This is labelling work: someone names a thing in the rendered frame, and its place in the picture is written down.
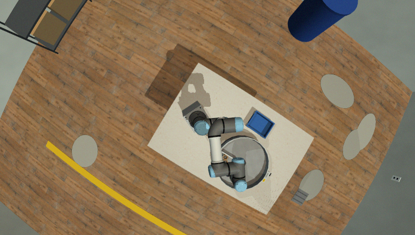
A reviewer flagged blue crate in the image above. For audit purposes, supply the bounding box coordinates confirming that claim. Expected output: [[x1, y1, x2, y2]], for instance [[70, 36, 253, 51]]
[[245, 111, 275, 138]]

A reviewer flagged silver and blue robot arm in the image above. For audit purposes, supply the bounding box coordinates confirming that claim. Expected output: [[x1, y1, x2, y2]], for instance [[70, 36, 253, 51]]
[[189, 111, 247, 192]]

